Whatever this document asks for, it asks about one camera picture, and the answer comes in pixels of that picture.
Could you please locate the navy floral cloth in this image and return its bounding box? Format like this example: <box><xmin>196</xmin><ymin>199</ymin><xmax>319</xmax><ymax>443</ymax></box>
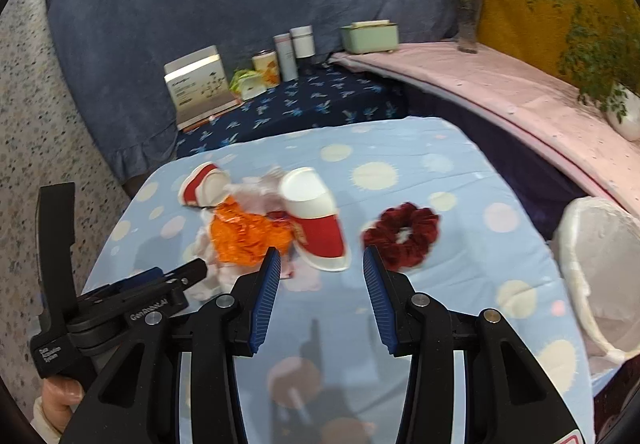
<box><xmin>175</xmin><ymin>61</ymin><xmax>408</xmax><ymax>159</ymax></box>

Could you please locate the glass vase with pink flowers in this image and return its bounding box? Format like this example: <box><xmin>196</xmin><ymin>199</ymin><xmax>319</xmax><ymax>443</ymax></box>
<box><xmin>435</xmin><ymin>0</ymin><xmax>493</xmax><ymax>54</ymax></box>

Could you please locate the dark purple cloth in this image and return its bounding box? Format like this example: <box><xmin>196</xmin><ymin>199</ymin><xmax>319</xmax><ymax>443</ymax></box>
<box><xmin>405</xmin><ymin>84</ymin><xmax>640</xmax><ymax>245</ymax></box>

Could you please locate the green plant in white pot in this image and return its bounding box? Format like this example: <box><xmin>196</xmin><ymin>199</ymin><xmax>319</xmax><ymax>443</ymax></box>
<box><xmin>525</xmin><ymin>0</ymin><xmax>640</xmax><ymax>142</ymax></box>

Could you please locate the white card box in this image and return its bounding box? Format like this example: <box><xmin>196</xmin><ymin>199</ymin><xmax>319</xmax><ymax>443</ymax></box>
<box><xmin>164</xmin><ymin>45</ymin><xmax>243</xmax><ymax>132</ymax></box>

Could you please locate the bin with white liner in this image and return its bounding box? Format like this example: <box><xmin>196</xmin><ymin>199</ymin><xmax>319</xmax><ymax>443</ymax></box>
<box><xmin>552</xmin><ymin>196</ymin><xmax>640</xmax><ymax>365</ymax></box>

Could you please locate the white pink tube bottle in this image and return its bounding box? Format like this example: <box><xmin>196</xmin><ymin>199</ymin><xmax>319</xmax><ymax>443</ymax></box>
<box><xmin>273</xmin><ymin>34</ymin><xmax>299</xmax><ymax>82</ymax></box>

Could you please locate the person's left forearm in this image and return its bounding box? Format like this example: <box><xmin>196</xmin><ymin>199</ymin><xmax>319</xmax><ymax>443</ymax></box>
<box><xmin>30</xmin><ymin>399</ymin><xmax>68</xmax><ymax>444</ymax></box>

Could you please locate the white jar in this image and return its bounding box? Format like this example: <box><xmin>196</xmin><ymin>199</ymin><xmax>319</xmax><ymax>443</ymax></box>
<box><xmin>290</xmin><ymin>25</ymin><xmax>315</xmax><ymax>59</ymax></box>

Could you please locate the dark red scrunchie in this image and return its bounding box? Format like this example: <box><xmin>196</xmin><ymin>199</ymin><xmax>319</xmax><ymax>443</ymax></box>
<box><xmin>361</xmin><ymin>203</ymin><xmax>442</xmax><ymax>273</ymax></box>

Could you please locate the person's left hand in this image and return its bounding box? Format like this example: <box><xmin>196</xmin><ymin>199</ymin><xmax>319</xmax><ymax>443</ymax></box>
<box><xmin>41</xmin><ymin>375</ymin><xmax>86</xmax><ymax>419</ymax></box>

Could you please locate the green tissue pack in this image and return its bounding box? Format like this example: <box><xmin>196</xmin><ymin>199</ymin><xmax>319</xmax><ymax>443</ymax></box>
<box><xmin>229</xmin><ymin>68</ymin><xmax>266</xmax><ymax>100</ymax></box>

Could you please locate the crushed red white paper cup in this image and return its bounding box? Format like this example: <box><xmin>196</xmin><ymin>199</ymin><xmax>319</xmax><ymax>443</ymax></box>
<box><xmin>180</xmin><ymin>163</ymin><xmax>233</xmax><ymax>209</ymax></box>

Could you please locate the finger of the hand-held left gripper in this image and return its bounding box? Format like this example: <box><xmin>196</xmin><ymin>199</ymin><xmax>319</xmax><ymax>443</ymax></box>
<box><xmin>76</xmin><ymin>258</ymin><xmax>208</xmax><ymax>303</ymax></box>
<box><xmin>119</xmin><ymin>267</ymin><xmax>167</xmax><ymax>285</ymax></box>

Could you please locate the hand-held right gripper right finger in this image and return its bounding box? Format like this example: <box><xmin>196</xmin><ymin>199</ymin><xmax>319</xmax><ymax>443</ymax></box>
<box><xmin>362</xmin><ymin>245</ymin><xmax>583</xmax><ymax>444</ymax></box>

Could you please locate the pink speckled cloth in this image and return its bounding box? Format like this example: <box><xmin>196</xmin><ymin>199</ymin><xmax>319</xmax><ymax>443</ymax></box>
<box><xmin>327</xmin><ymin>41</ymin><xmax>640</xmax><ymax>219</ymax></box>

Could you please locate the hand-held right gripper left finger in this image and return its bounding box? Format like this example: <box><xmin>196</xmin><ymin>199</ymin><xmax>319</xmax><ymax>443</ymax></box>
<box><xmin>62</xmin><ymin>246</ymin><xmax>282</xmax><ymax>444</ymax></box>

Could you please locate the orange wrapper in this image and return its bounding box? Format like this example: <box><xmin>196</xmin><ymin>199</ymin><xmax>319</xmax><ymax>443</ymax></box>
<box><xmin>209</xmin><ymin>196</ymin><xmax>295</xmax><ymax>267</ymax></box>

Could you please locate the green tissue box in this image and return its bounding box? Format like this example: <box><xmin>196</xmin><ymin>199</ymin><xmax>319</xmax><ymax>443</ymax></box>
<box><xmin>341</xmin><ymin>20</ymin><xmax>400</xmax><ymax>54</ymax></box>

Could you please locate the yellow can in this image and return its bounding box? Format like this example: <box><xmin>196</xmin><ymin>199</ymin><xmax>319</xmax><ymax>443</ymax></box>
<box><xmin>251</xmin><ymin>50</ymin><xmax>281</xmax><ymax>88</ymax></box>

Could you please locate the light blue planet print cloth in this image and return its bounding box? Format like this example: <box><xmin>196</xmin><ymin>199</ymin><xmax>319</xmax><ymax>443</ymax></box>
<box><xmin>82</xmin><ymin>116</ymin><xmax>596</xmax><ymax>444</ymax></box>

